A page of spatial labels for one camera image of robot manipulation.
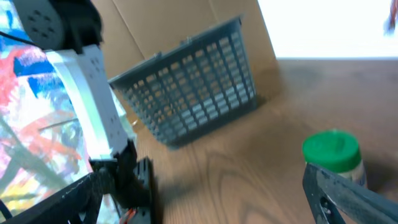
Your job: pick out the red Top snack packet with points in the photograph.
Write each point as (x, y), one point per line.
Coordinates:
(391, 21)

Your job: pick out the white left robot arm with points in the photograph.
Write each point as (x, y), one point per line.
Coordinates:
(69, 32)

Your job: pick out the green lid jar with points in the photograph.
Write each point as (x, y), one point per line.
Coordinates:
(337, 151)

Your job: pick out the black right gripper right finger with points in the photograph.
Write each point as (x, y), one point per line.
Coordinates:
(328, 194)

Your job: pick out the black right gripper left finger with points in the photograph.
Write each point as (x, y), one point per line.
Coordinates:
(79, 202)

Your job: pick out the grey plastic shopping basket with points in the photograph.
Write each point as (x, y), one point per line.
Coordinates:
(195, 88)

